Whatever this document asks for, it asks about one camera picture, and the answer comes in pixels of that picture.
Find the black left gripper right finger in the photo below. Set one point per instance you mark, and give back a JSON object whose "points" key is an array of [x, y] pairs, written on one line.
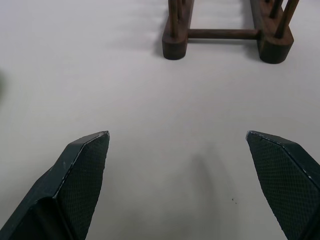
{"points": [[282, 180]]}

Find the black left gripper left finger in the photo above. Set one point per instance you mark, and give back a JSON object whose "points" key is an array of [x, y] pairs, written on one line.
{"points": [[72, 180]]}

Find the brown wooden dish rack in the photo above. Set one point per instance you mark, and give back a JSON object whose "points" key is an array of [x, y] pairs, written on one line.
{"points": [[225, 33]]}

